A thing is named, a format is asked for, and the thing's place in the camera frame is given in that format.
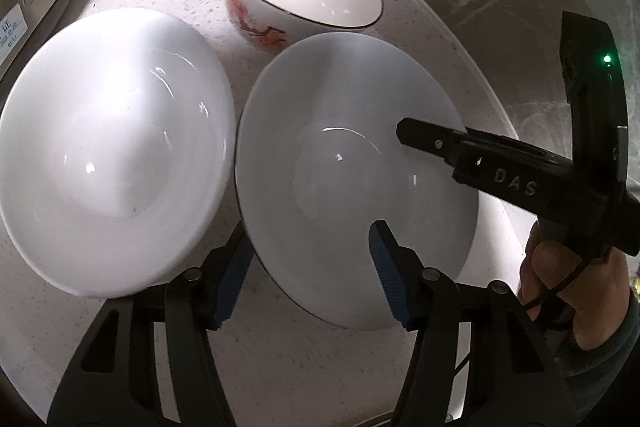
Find person's right hand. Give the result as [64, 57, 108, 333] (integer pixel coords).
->
[518, 225, 630, 351]

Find large white bowl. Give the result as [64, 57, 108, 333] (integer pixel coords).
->
[235, 32, 478, 331]
[1, 9, 235, 298]

